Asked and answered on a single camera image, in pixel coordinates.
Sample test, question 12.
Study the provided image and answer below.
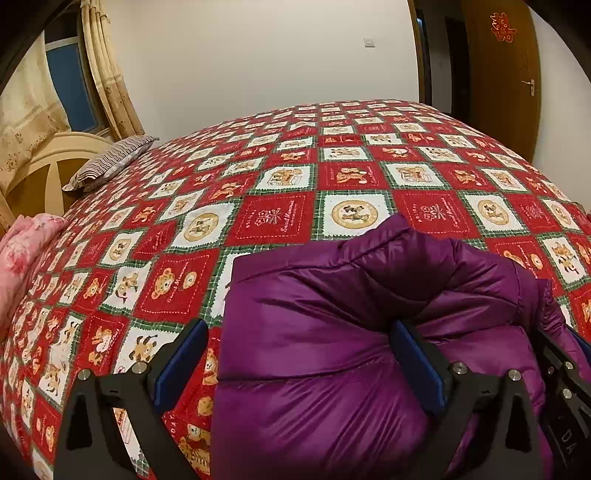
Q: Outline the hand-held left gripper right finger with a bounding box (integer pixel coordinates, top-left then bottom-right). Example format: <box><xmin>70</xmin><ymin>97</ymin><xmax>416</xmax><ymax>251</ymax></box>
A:
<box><xmin>390</xmin><ymin>319</ymin><xmax>555</xmax><ymax>480</ymax></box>

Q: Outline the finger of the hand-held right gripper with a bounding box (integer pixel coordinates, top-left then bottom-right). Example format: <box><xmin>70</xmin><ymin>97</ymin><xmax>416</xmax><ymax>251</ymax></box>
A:
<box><xmin>536</xmin><ymin>330</ymin><xmax>591</xmax><ymax>384</ymax></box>

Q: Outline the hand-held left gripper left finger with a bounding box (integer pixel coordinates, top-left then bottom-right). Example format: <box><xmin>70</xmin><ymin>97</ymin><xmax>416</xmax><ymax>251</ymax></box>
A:
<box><xmin>53</xmin><ymin>318</ymin><xmax>211</xmax><ymax>480</ymax></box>

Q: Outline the purple puffer jacket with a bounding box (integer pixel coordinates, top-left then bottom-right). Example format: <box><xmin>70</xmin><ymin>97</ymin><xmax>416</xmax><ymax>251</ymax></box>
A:
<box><xmin>213</xmin><ymin>213</ymin><xmax>585</xmax><ymax>480</ymax></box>

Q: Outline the pink floral quilt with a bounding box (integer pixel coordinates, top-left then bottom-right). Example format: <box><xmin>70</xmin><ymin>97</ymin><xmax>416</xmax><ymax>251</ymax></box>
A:
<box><xmin>0</xmin><ymin>213</ymin><xmax>70</xmax><ymax>337</ymax></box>

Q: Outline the red printed patchwork bedspread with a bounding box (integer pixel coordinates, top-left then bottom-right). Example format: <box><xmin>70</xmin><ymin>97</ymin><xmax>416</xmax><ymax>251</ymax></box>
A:
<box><xmin>0</xmin><ymin>99</ymin><xmax>591</xmax><ymax>480</ymax></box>

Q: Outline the striped pillow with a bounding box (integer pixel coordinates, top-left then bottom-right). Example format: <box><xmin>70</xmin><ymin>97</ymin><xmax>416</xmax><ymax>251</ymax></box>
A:
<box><xmin>62</xmin><ymin>135</ymin><xmax>160</xmax><ymax>193</ymax></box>

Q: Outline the cream wooden headboard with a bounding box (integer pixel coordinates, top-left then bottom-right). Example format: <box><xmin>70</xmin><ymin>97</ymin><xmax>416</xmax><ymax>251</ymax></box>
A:
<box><xmin>0</xmin><ymin>131</ymin><xmax>116</xmax><ymax>232</ymax></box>

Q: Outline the brown wooden door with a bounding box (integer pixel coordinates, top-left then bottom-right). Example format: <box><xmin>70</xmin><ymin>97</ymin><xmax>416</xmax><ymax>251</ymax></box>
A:
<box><xmin>462</xmin><ymin>0</ymin><xmax>542</xmax><ymax>162</ymax></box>

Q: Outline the beige gathered curtain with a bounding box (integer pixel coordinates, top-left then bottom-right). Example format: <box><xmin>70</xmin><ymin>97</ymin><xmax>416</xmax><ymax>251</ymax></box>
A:
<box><xmin>81</xmin><ymin>0</ymin><xmax>145</xmax><ymax>139</ymax></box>

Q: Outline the beige sheer curtain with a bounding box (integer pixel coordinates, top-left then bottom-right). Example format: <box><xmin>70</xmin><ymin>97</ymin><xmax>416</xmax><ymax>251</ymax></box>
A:
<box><xmin>0</xmin><ymin>32</ymin><xmax>72</xmax><ymax>185</ymax></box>

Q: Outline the window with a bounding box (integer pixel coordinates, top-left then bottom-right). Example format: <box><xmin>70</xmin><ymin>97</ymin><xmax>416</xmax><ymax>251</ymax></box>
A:
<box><xmin>45</xmin><ymin>39</ymin><xmax>100</xmax><ymax>134</ymax></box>

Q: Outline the red paper door decoration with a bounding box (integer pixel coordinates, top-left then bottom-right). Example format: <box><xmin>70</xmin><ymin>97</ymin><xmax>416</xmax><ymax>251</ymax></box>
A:
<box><xmin>490</xmin><ymin>13</ymin><xmax>519</xmax><ymax>43</ymax></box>

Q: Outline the brown wooden door frame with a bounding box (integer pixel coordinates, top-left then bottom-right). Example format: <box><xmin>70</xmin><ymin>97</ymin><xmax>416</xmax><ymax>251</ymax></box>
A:
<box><xmin>407</xmin><ymin>0</ymin><xmax>435</xmax><ymax>106</ymax></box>

